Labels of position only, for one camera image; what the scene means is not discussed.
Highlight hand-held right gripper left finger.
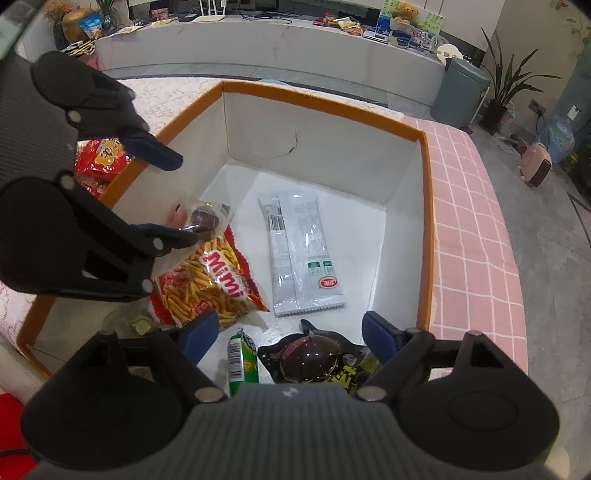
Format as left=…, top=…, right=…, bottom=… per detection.
left=60, top=310, right=229, bottom=407

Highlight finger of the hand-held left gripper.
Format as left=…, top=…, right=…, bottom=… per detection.
left=67, top=74, right=184, bottom=172
left=55, top=173, right=201, bottom=301

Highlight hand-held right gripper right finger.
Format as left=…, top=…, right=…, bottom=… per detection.
left=355, top=311, right=532, bottom=404

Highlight orange fries snack packet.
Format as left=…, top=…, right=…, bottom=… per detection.
left=150, top=228, right=271, bottom=329

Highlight green snack packet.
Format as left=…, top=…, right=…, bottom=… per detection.
left=227, top=329, right=260, bottom=398

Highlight red cartoon snack packet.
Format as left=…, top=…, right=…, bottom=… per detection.
left=75, top=138, right=134, bottom=199

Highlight clear plastic snack bag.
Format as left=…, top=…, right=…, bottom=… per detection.
left=104, top=309, right=178, bottom=337

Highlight clear chocolate snack packet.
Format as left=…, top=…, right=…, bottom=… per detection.
left=168, top=199, right=232, bottom=241

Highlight black yellow chocolate packet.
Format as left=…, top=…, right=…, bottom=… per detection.
left=257, top=319, right=384, bottom=398

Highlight white sachet packet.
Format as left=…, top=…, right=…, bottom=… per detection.
left=277, top=191, right=347, bottom=317
left=257, top=191, right=296, bottom=317

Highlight orange cardboard box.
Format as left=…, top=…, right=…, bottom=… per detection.
left=16, top=79, right=437, bottom=379

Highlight blue snack bag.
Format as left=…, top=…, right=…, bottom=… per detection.
left=79, top=13, right=105, bottom=40

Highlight beige sofa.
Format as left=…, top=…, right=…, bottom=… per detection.
left=0, top=339, right=573, bottom=480

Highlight white router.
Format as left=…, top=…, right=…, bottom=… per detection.
left=182, top=0, right=227, bottom=23

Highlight thin-leaf potted plant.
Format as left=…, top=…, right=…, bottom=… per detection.
left=95, top=0, right=121, bottom=35

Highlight gold gourd vase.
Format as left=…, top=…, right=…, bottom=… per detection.
left=62, top=7, right=95, bottom=44

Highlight grey television console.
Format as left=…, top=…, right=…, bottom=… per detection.
left=95, top=14, right=455, bottom=109

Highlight person's red clothing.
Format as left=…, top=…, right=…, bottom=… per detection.
left=0, top=392, right=35, bottom=467

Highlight pile of snack bags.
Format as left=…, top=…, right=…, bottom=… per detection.
left=314, top=11, right=365, bottom=35

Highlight pink heater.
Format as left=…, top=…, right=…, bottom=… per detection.
left=517, top=142, right=553, bottom=188

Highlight grey trash can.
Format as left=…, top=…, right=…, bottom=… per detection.
left=430, top=58, right=491, bottom=130

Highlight blue water jug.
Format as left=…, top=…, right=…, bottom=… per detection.
left=538, top=115, right=575, bottom=162

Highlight long-leaf potted plant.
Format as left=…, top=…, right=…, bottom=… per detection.
left=478, top=28, right=561, bottom=136

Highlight white round object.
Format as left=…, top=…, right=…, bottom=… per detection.
left=434, top=41, right=465, bottom=63

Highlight hanging vine plant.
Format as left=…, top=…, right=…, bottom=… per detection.
left=570, top=0, right=591, bottom=61

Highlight black cables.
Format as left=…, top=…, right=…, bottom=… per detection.
left=228, top=7, right=301, bottom=24

